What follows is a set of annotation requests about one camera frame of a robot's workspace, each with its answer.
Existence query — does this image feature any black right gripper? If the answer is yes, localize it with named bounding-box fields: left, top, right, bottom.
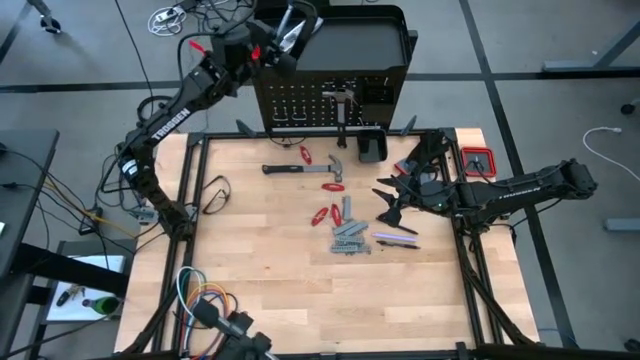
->
left=374, top=172, right=454, bottom=226

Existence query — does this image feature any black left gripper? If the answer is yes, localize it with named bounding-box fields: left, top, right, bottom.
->
left=227, top=23, right=300, bottom=77

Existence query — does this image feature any black clamp with silver bar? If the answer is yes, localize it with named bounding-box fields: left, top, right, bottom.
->
left=274, top=0, right=321, bottom=39

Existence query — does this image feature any black ballpoint pen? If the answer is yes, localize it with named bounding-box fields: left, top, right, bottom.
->
left=375, top=239, right=422, bottom=251

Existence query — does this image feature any black plastic pegboard bin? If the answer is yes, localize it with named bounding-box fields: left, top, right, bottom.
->
left=356, top=128, right=389, bottom=164

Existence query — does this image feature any black pegboard tool cart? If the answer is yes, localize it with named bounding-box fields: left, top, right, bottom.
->
left=242, top=3, right=419, bottom=139

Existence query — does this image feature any red square tray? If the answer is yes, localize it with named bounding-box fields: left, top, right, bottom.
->
left=459, top=145, right=498, bottom=179

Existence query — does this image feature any black pegboard tool holder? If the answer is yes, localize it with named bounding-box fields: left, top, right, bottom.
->
left=360, top=74, right=396, bottom=107

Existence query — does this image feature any black jointed device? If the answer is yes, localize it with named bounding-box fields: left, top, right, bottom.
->
left=191, top=298, right=277, bottom=360

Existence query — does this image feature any grey desk foot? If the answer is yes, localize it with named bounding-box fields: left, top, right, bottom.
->
left=602, top=217, right=640, bottom=233

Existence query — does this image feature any black chair base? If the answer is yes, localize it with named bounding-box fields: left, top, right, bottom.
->
left=24, top=0, right=64, bottom=35

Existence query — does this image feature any grey side table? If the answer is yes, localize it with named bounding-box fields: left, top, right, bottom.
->
left=29, top=238, right=137, bottom=360

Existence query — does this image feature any black desk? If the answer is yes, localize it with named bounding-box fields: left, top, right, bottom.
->
left=0, top=128, right=130, bottom=360

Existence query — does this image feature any green bottle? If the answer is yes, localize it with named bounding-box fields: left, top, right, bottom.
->
left=81, top=295, right=122, bottom=316

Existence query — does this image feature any bunch of keys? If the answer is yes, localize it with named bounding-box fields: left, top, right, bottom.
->
left=54, top=283, right=87, bottom=308

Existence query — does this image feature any white paper sheet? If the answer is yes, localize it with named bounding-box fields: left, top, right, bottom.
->
left=49, top=254, right=126, bottom=321

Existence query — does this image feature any black aluminium table frame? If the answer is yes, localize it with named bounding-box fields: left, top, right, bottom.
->
left=113, top=127, right=542, bottom=360

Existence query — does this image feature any white power strip with cable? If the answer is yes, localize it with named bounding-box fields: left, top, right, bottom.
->
left=146, top=3, right=190, bottom=38

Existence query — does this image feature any purple cable loop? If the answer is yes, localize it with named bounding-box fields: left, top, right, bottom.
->
left=197, top=294, right=239, bottom=360

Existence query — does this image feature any orange cable loop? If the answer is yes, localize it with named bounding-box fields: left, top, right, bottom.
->
left=188, top=283, right=232, bottom=326

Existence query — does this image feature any yellow cable loop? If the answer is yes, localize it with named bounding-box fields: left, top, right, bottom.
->
left=185, top=282, right=227, bottom=314

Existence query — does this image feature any green cable loop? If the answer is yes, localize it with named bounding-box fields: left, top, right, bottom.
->
left=180, top=269, right=209, bottom=331

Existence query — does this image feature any blue cable loop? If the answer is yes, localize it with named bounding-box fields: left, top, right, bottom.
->
left=184, top=292, right=226, bottom=354

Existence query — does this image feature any silver mounting bracket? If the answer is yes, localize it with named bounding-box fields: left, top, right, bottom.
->
left=130, top=205, right=157, bottom=225

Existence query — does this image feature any white floor cable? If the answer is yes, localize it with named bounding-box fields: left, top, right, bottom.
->
left=581, top=125, right=640, bottom=182

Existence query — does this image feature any white cable loop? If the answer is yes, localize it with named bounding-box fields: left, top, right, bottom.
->
left=175, top=266, right=207, bottom=329

